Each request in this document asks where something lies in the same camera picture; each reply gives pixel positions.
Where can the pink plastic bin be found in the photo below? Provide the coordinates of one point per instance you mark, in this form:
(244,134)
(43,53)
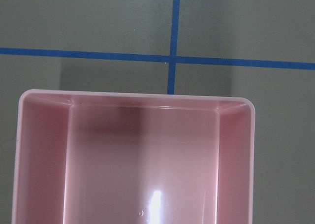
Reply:
(122,158)

